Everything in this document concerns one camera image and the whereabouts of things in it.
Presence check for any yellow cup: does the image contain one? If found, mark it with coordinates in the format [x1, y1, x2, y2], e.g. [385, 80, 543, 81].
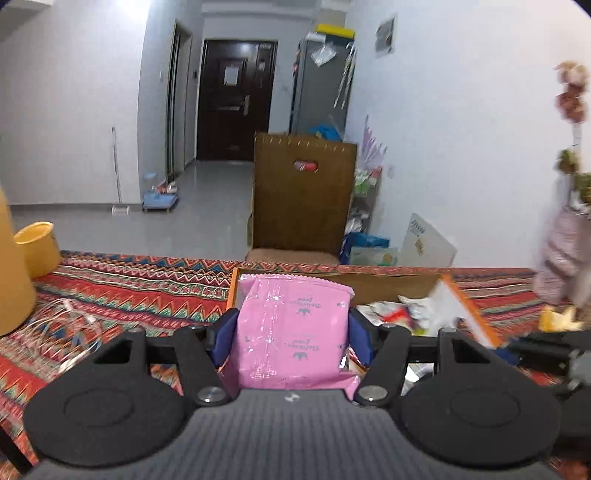
[14, 222, 61, 278]

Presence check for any purple wall decoration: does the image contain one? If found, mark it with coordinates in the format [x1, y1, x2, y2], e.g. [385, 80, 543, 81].
[360, 115, 387, 168]

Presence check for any interior door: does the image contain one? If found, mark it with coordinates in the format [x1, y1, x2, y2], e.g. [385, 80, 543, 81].
[167, 21, 193, 185]

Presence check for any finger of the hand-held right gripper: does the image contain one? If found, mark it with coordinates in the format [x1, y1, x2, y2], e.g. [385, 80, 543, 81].
[496, 329, 591, 370]

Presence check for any blue plastic package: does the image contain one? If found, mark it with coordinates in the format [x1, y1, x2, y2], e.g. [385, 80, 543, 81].
[341, 232, 399, 266]

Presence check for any white cardboard box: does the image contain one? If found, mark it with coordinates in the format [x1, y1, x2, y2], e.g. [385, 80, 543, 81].
[399, 213, 458, 267]

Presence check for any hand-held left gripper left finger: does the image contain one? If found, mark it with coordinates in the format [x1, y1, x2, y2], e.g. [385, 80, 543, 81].
[90, 308, 238, 407]

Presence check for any white cable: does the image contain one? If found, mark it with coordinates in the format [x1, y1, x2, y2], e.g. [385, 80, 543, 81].
[23, 299, 103, 367]

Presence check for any yellow thermos jug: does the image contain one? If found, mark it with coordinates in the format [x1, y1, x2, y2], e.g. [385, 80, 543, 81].
[0, 185, 38, 337]

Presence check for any patterned red tablecloth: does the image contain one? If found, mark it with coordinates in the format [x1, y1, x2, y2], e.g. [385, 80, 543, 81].
[0, 249, 591, 467]

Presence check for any grey refrigerator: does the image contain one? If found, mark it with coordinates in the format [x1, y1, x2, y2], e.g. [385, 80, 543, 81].
[290, 37, 354, 139]

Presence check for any pink ceramic vase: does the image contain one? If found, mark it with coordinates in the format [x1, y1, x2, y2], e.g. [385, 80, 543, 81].
[533, 203, 591, 306]

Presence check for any cluttered storage shelf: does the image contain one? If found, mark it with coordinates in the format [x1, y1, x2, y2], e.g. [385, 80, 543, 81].
[344, 167, 383, 241]

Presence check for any blue floor tray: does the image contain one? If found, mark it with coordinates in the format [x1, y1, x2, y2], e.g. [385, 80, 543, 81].
[142, 182, 181, 213]

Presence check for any pink snack packet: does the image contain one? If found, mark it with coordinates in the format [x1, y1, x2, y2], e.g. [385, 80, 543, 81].
[219, 273, 361, 400]

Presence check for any brown chair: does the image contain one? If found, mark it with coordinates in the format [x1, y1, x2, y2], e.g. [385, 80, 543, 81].
[245, 131, 358, 266]

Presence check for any dark entrance door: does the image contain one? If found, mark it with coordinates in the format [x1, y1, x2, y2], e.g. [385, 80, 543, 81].
[196, 39, 278, 162]

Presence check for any red cardboard box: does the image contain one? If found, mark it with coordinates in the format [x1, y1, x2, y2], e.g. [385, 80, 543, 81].
[228, 267, 505, 365]

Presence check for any yellow box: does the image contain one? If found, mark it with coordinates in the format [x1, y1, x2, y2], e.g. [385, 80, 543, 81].
[316, 25, 354, 40]

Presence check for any heap of snack packets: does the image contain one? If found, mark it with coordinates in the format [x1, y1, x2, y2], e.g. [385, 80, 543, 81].
[355, 295, 462, 393]

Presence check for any clear plastic bag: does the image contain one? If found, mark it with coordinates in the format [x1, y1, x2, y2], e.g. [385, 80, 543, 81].
[310, 44, 338, 68]

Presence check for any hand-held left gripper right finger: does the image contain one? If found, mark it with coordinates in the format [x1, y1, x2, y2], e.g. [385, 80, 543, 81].
[348, 307, 522, 409]

